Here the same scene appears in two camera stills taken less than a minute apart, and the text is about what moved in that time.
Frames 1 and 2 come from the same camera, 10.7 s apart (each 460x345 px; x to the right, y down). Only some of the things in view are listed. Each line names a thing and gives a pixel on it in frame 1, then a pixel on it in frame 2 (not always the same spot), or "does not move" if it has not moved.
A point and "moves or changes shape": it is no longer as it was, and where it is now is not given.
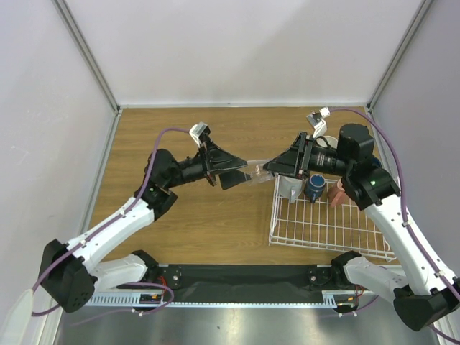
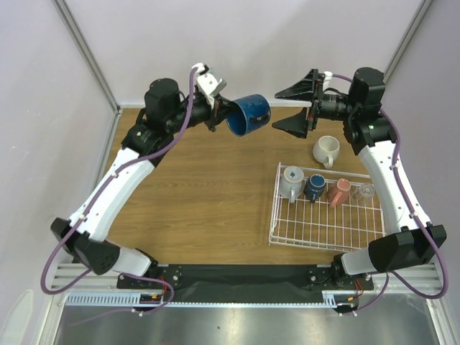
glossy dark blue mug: [376, 162] moves or changes shape
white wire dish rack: [347, 227] does not move
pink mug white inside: [336, 193] does not move
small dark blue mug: [314, 187] does not move
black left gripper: [215, 159] → [220, 109]
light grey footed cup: [290, 187] does not move
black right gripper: [302, 155] → [313, 104]
